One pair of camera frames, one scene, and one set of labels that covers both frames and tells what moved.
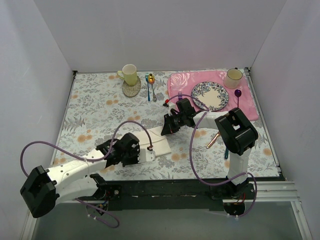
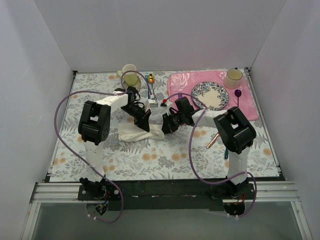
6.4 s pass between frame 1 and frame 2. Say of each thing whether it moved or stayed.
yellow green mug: stayed
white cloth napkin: moved
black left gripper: moved
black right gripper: stayed
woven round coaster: stayed
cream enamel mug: stayed
